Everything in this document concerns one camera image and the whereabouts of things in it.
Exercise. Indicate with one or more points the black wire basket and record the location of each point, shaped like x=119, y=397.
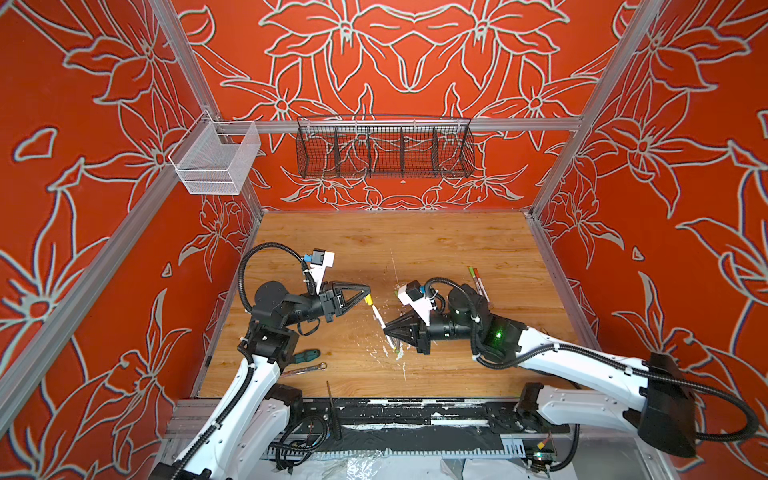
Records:
x=358, y=147

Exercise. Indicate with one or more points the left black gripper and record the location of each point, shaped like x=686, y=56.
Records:
x=329, y=298

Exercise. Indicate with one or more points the white pen yellow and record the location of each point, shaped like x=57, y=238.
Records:
x=382, y=324

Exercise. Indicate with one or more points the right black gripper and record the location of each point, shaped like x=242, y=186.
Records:
x=420, y=340

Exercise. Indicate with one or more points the green handle screwdriver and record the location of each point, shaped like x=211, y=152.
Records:
x=306, y=356

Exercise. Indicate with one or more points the white pen purple end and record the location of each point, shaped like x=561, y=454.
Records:
x=482, y=290

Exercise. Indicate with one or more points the metal wrench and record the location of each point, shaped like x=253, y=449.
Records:
x=305, y=370

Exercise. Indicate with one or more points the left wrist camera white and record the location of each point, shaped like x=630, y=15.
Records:
x=318, y=261

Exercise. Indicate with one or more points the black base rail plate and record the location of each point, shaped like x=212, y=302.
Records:
x=497, y=415

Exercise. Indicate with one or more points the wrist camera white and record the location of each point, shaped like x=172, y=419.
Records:
x=413, y=294
x=318, y=261

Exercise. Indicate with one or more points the white mesh basket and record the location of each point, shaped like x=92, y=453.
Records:
x=208, y=163

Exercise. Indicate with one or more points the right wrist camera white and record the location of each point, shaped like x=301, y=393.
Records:
x=413, y=294

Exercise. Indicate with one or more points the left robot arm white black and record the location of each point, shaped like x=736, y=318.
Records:
x=258, y=416

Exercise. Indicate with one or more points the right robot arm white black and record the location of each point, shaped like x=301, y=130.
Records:
x=649, y=397

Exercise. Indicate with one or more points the white pen green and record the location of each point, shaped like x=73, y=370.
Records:
x=473, y=275

